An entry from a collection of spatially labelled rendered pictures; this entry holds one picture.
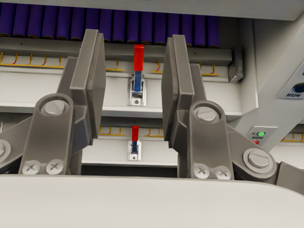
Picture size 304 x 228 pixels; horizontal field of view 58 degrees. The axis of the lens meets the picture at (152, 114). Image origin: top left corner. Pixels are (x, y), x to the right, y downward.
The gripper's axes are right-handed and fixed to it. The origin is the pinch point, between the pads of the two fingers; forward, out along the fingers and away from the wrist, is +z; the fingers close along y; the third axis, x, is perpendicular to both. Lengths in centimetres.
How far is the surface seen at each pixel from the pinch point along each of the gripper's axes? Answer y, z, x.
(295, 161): 35, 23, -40
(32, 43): -14.4, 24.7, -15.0
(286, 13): 14.7, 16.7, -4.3
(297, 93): 21.4, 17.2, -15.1
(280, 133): 24.5, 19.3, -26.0
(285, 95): 20.0, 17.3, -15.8
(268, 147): 24.9, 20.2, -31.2
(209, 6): 6.9, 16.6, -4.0
